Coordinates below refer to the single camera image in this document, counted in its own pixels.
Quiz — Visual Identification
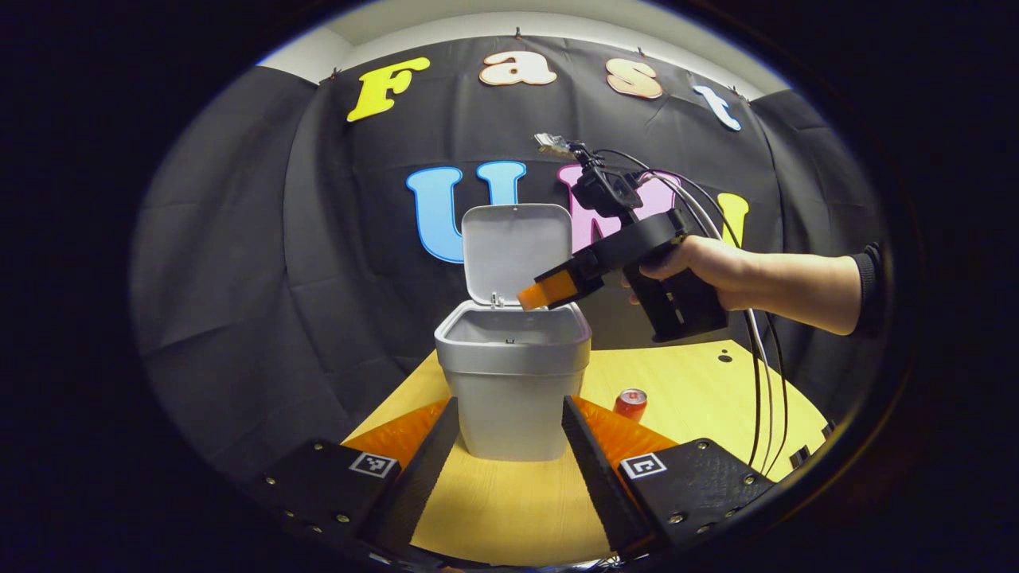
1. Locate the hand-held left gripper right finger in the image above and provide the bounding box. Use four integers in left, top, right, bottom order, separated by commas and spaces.
562, 395, 778, 559

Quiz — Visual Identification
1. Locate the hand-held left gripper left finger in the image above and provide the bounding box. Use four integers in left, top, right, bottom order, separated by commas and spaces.
253, 396, 461, 559

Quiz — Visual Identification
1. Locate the red pop can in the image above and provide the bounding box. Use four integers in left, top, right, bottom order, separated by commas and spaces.
613, 388, 649, 423

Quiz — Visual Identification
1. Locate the grey desktop garbage bin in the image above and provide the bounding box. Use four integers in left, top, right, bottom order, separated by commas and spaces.
435, 204, 593, 462

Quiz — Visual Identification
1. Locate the wooden desktop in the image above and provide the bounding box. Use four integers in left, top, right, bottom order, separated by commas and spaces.
342, 340, 834, 567

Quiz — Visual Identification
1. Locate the black backdrop cloth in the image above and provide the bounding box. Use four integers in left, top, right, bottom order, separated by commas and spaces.
131, 36, 888, 488

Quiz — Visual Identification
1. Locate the white cable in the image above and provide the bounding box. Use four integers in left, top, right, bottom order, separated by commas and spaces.
673, 177, 775, 474

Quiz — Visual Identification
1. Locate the black cable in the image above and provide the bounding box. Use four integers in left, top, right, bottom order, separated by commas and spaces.
593, 148, 791, 477

